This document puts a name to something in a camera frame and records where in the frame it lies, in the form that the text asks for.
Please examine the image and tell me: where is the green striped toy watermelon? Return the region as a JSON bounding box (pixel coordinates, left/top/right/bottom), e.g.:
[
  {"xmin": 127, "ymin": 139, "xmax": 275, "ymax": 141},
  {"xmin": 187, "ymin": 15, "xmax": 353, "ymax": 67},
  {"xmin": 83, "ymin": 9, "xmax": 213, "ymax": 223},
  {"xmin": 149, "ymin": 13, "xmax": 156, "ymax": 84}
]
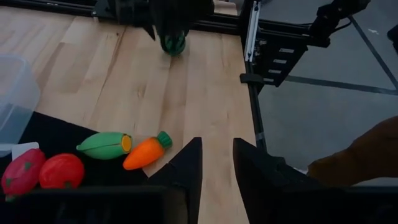
[{"xmin": 160, "ymin": 30, "xmax": 187, "ymax": 57}]

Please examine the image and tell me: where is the black cloth mat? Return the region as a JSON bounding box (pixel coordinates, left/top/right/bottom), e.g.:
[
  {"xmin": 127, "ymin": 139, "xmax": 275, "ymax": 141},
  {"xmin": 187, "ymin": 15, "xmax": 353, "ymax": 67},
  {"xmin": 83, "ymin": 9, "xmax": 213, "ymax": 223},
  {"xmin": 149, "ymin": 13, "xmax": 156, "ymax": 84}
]
[{"xmin": 0, "ymin": 111, "xmax": 149, "ymax": 190}]

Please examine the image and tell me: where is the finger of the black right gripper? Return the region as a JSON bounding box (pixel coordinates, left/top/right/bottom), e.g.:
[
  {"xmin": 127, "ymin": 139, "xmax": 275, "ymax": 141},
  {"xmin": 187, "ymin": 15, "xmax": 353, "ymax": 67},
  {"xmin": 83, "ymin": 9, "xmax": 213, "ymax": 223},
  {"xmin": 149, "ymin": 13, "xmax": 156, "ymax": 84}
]
[{"xmin": 143, "ymin": 25, "xmax": 156, "ymax": 40}]

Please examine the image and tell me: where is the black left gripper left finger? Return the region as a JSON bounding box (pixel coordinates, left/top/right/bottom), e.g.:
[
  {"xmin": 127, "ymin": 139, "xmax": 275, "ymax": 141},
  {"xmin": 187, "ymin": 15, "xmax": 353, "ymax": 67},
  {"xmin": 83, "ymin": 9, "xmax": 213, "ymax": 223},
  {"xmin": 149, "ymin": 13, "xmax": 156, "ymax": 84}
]
[{"xmin": 146, "ymin": 136, "xmax": 204, "ymax": 224}]

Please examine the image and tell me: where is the red toy dragon fruit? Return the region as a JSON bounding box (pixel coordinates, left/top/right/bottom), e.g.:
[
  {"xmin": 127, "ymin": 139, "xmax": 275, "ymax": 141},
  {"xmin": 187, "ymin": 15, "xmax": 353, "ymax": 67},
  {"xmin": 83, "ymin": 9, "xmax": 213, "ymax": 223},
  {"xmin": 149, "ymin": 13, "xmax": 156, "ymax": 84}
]
[{"xmin": 1, "ymin": 148, "xmax": 47, "ymax": 202}]

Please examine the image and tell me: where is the orange toy carrot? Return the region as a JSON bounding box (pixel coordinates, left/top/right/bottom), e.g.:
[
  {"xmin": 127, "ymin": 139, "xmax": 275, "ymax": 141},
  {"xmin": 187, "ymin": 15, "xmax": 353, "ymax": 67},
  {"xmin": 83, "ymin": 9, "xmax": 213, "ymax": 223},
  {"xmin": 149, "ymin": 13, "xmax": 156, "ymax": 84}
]
[{"xmin": 122, "ymin": 131, "xmax": 173, "ymax": 171}]

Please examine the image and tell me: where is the green toy corn cob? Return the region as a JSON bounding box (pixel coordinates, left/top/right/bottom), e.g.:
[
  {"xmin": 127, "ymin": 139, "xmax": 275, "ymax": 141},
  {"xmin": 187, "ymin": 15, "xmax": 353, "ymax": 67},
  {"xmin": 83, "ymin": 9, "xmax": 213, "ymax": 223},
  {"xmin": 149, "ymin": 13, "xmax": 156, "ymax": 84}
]
[{"xmin": 76, "ymin": 131, "xmax": 133, "ymax": 161}]

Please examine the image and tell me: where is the white card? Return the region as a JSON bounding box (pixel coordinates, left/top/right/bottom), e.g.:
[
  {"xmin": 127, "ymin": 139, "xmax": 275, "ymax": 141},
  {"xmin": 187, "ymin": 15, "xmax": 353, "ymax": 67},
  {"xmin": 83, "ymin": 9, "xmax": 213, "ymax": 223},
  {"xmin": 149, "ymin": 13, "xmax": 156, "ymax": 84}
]
[{"xmin": 11, "ymin": 141, "xmax": 40, "ymax": 161}]

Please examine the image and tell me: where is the black labelled control box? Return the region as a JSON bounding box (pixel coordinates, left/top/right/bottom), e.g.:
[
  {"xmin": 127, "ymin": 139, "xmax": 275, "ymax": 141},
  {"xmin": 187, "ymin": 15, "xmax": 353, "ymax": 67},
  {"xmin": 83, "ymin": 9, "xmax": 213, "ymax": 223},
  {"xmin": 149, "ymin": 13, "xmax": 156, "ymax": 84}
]
[{"xmin": 254, "ymin": 37, "xmax": 308, "ymax": 88}]

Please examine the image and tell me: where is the red toy tomato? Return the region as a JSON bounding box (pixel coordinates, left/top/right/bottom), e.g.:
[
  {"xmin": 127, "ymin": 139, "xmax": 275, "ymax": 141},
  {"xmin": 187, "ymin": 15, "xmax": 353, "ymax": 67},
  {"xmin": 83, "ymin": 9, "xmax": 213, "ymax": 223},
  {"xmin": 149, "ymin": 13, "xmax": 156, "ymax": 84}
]
[{"xmin": 39, "ymin": 152, "xmax": 85, "ymax": 190}]

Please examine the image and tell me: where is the person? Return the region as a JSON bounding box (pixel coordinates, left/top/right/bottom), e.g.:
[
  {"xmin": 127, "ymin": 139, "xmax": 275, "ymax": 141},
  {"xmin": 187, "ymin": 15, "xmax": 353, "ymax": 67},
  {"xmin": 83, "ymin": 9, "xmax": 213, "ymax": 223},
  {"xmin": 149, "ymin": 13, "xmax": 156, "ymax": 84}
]
[{"xmin": 307, "ymin": 115, "xmax": 398, "ymax": 187}]

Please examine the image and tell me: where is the clear plastic tupperware container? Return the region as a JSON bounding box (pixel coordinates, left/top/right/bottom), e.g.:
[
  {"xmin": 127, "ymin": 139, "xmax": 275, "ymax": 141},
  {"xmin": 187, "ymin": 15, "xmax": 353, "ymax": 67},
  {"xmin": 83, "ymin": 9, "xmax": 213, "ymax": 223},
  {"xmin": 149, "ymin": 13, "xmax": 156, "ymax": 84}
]
[{"xmin": 0, "ymin": 54, "xmax": 41, "ymax": 158}]

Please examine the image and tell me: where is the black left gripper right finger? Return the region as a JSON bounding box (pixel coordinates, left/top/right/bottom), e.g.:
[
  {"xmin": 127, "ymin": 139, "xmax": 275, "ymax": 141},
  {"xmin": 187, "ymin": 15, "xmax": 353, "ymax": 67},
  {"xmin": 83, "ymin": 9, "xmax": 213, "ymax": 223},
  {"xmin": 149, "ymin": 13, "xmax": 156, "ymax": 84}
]
[{"xmin": 233, "ymin": 138, "xmax": 324, "ymax": 224}]

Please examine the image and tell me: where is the silver aluminium frame rail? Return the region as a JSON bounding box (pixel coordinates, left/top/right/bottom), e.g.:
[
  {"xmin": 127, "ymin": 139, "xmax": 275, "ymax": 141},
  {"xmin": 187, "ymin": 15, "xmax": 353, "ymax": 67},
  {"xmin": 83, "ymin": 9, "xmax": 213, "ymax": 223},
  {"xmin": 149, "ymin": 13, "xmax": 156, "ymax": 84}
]
[{"xmin": 244, "ymin": 0, "xmax": 262, "ymax": 63}]

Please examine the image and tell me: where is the black metal table frame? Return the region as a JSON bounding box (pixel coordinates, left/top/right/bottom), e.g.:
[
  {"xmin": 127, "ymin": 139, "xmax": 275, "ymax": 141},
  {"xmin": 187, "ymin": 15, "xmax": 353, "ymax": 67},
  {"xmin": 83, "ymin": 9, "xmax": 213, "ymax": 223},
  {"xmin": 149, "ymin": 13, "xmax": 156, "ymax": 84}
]
[{"xmin": 0, "ymin": 0, "xmax": 330, "ymax": 153}]

